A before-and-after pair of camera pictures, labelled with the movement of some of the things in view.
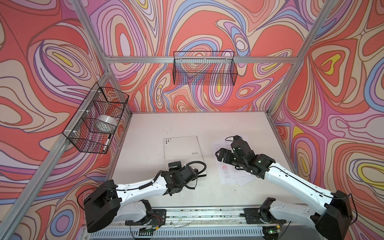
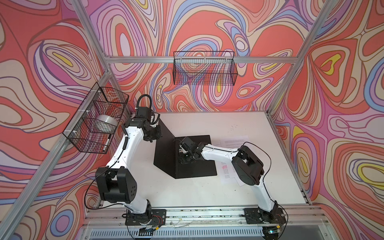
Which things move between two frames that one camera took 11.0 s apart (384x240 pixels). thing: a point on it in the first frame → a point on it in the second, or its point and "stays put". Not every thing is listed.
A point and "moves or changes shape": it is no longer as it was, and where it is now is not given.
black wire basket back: x=204 y=68 stays put
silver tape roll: x=106 y=123 stays put
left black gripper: x=172 y=172 → x=159 y=133
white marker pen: x=107 y=142 stays put
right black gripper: x=221 y=151 → x=182 y=160
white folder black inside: x=187 y=150 moves or changes shape
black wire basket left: x=93 y=127 stays put
